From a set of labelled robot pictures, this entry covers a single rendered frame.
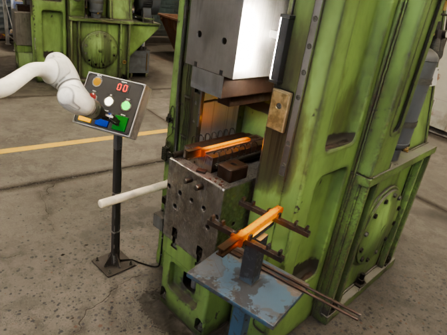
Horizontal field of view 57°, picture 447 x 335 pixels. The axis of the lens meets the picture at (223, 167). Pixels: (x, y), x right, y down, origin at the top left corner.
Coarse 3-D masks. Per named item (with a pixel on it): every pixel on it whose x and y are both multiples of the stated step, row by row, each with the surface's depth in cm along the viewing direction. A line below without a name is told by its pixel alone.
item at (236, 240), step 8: (280, 208) 162; (264, 216) 155; (272, 216) 156; (256, 224) 149; (264, 224) 152; (240, 232) 143; (248, 232) 143; (232, 240) 137; (240, 240) 138; (224, 248) 132; (232, 248) 137; (224, 256) 133
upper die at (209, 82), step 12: (192, 72) 184; (204, 72) 178; (192, 84) 185; (204, 84) 180; (216, 84) 175; (228, 84) 174; (240, 84) 180; (252, 84) 186; (264, 84) 192; (216, 96) 176; (228, 96) 177
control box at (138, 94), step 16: (112, 80) 210; (128, 80) 208; (96, 96) 211; (112, 96) 209; (128, 96) 207; (144, 96) 208; (112, 112) 208; (128, 112) 206; (144, 112) 212; (96, 128) 209; (128, 128) 204
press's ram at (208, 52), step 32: (192, 0) 174; (224, 0) 162; (256, 0) 160; (288, 0) 173; (192, 32) 178; (224, 32) 165; (256, 32) 167; (192, 64) 182; (224, 64) 169; (256, 64) 175
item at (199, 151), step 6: (240, 138) 209; (246, 138) 210; (216, 144) 197; (222, 144) 198; (228, 144) 200; (186, 150) 183; (192, 150) 184; (198, 150) 188; (204, 150) 188; (186, 156) 184; (192, 156) 186; (198, 156) 189
